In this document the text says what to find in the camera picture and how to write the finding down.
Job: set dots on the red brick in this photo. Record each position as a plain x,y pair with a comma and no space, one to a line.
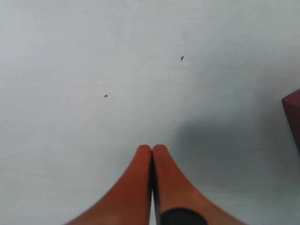
291,106

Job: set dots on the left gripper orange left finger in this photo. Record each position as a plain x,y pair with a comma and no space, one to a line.
128,201

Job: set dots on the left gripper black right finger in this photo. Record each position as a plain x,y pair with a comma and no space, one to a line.
177,201

